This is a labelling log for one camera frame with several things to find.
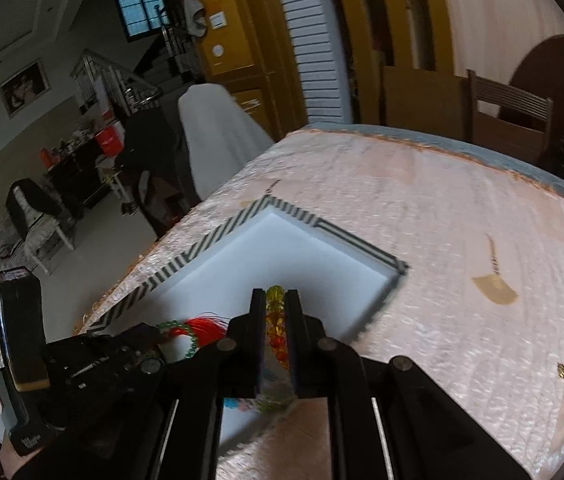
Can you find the red bucket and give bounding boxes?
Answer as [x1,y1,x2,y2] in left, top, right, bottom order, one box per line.
[96,124,125,157]

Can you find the green bead bracelet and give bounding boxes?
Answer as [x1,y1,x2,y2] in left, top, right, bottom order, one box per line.
[156,321,200,360]

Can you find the wooden slat-back chair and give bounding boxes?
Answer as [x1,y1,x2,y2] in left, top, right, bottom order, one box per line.
[466,69,553,163]

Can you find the white louvered door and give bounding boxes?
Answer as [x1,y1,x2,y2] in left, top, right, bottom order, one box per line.
[267,0,355,126]

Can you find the striped box with white inside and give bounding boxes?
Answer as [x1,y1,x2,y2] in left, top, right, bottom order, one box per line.
[84,194,411,456]

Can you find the yellow wooden cabinet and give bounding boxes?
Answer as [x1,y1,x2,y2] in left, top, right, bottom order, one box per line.
[169,0,307,141]

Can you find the multicolour bead bracelet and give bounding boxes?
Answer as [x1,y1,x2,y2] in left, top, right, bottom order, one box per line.
[257,285,299,413]

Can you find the framed wall picture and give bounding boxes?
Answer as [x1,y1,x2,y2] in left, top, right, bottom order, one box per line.
[0,59,50,118]

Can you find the window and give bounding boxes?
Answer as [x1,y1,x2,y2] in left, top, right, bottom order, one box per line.
[113,0,173,38]

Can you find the person's left hand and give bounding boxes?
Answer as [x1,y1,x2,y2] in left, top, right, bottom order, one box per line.
[0,442,33,480]

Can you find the white covered chair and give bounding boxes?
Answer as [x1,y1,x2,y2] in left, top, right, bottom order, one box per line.
[178,82,275,201]

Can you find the black sideboard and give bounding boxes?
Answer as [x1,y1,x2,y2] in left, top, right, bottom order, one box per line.
[42,137,123,208]

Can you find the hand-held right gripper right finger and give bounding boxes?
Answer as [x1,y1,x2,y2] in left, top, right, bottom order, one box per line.
[286,290,532,480]

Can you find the hanging white cloth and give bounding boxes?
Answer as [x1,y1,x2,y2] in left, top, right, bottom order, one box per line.
[182,0,209,38]

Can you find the red tassel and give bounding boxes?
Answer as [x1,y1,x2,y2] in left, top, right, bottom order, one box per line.
[184,314,235,338]

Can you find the metal stair railing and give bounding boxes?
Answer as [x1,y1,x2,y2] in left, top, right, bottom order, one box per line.
[69,49,163,111]

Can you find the pink embossed tablecloth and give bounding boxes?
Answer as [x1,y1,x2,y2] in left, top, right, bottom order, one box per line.
[77,125,564,480]

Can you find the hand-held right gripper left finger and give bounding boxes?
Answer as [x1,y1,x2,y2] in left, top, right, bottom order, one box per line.
[149,289,267,480]

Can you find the black office chair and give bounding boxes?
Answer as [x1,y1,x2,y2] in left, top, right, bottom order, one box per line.
[114,107,203,238]

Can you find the round dark wooden tabletop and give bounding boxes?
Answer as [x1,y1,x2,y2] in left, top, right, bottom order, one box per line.
[509,35,564,126]

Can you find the small table with black cloth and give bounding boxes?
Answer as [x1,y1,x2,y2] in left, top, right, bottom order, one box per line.
[0,177,78,276]

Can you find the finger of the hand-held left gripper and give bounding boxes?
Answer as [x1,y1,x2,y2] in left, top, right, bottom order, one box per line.
[134,347,173,377]
[122,324,165,348]

